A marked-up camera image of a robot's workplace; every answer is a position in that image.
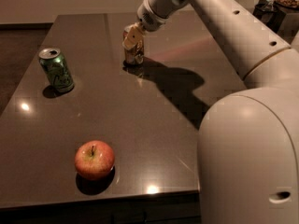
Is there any orange soda can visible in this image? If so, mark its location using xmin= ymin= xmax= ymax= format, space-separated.
xmin=124 ymin=36 xmax=144 ymax=65

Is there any green soda can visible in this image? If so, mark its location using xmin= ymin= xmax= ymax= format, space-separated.
xmin=38 ymin=48 xmax=75 ymax=93

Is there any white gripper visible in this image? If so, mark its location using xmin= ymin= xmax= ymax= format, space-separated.
xmin=122 ymin=1 xmax=168 ymax=50

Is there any black mesh basket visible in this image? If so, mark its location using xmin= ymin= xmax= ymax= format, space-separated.
xmin=253 ymin=4 xmax=283 ymax=33

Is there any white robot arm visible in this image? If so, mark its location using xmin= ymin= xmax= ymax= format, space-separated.
xmin=123 ymin=0 xmax=299 ymax=224

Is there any red apple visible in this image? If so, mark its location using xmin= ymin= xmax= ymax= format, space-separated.
xmin=75 ymin=140 xmax=115 ymax=181

